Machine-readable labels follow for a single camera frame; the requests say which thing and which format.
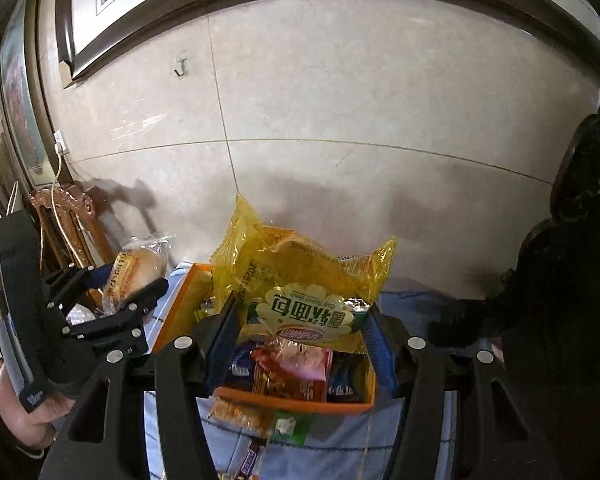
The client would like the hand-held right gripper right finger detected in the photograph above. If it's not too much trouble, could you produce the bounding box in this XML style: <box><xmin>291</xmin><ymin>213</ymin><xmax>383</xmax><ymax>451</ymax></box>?
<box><xmin>362</xmin><ymin>305</ymin><xmax>566</xmax><ymax>480</ymax></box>

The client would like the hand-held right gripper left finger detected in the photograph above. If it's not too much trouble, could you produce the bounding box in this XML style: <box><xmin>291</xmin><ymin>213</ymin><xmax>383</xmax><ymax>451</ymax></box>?
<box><xmin>40</xmin><ymin>294</ymin><xmax>241</xmax><ymax>480</ymax></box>

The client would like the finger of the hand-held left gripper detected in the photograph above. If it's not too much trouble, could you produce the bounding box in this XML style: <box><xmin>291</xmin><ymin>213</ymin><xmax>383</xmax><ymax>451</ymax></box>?
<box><xmin>62</xmin><ymin>277</ymin><xmax>170</xmax><ymax>341</ymax></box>
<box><xmin>45</xmin><ymin>265</ymin><xmax>111</xmax><ymax>313</ymax></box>

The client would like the round bread packet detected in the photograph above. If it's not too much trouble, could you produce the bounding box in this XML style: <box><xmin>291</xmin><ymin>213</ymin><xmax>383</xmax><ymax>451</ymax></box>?
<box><xmin>101</xmin><ymin>234</ymin><xmax>173</xmax><ymax>311</ymax></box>

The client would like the orange cardboard box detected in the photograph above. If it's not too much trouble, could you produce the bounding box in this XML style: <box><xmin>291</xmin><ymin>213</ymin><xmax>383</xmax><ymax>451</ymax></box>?
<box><xmin>150</xmin><ymin>262</ymin><xmax>378</xmax><ymax>415</ymax></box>

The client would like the large yellow bread bag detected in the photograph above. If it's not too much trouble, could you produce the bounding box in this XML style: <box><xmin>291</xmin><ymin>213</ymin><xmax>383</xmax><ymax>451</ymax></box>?
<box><xmin>210</xmin><ymin>194</ymin><xmax>397</xmax><ymax>353</ymax></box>

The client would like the person's left hand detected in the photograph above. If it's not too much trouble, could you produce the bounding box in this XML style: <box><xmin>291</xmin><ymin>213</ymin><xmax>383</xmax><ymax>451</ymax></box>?
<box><xmin>0</xmin><ymin>360</ymin><xmax>78</xmax><ymax>448</ymax></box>

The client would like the dark blue snack packet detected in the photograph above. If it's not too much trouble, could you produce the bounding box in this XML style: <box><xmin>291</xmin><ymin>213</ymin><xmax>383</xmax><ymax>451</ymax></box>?
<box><xmin>230</xmin><ymin>345</ymin><xmax>257</xmax><ymax>378</ymax></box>
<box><xmin>327</xmin><ymin>355</ymin><xmax>365</xmax><ymax>403</ymax></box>

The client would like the white plastic bag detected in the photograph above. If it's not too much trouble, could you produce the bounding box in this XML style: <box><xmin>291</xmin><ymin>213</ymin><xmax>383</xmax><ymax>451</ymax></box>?
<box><xmin>66</xmin><ymin>304</ymin><xmax>106</xmax><ymax>327</ymax></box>

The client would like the red pink snack packet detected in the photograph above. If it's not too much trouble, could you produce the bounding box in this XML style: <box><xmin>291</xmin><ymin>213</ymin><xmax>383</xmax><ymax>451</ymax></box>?
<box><xmin>252</xmin><ymin>340</ymin><xmax>333</xmax><ymax>402</ymax></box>

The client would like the yellow chips packet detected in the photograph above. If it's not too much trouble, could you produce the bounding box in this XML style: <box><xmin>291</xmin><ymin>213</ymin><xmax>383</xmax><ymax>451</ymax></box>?
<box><xmin>209</xmin><ymin>395</ymin><xmax>276</xmax><ymax>433</ymax></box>

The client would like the carved brown wooden chair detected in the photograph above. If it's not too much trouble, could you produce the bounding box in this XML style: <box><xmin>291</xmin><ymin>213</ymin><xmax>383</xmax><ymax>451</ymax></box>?
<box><xmin>30</xmin><ymin>185</ymin><xmax>113</xmax><ymax>306</ymax></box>

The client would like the green snack packet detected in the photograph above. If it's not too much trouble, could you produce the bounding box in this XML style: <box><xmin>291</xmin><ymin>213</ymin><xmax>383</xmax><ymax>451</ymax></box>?
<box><xmin>269</xmin><ymin>410</ymin><xmax>315</xmax><ymax>447</ymax></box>

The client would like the light blue tablecloth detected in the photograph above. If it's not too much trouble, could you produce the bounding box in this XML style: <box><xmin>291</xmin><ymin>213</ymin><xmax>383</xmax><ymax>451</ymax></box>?
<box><xmin>142</xmin><ymin>262</ymin><xmax>468</xmax><ymax>480</ymax></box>

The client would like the purple candy bar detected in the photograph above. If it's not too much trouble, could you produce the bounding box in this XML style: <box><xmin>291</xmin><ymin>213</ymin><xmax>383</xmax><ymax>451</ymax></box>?
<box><xmin>232</xmin><ymin>437</ymin><xmax>268</xmax><ymax>480</ymax></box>

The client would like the dark carved wooden chair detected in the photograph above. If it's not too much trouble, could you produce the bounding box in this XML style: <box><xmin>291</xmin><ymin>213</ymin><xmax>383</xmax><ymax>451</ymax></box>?
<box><xmin>427</xmin><ymin>100</ymin><xmax>600</xmax><ymax>480</ymax></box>

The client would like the framed colourful painting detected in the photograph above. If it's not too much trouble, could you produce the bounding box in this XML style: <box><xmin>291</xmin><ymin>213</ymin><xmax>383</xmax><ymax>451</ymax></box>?
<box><xmin>0</xmin><ymin>0</ymin><xmax>73</xmax><ymax>191</ymax></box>

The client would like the dark framed wall picture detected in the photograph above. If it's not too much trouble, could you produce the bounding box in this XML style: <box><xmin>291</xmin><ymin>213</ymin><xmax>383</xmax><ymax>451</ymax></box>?
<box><xmin>55</xmin><ymin>0</ymin><xmax>600</xmax><ymax>88</ymax></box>

